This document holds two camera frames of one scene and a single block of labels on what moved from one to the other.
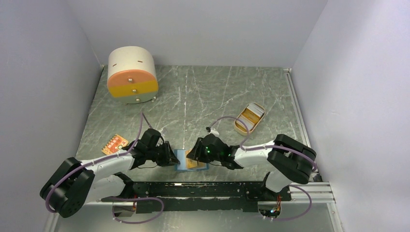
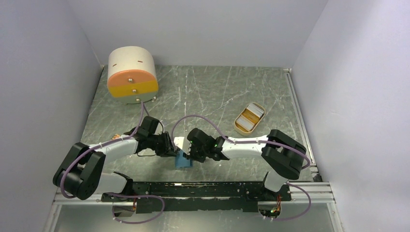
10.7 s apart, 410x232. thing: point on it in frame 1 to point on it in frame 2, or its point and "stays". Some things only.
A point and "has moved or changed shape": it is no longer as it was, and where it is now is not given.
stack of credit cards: [251, 115] stays
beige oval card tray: [251, 114] stays
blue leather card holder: [181, 155] has moved or changed shape
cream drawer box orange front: [132, 77] stays
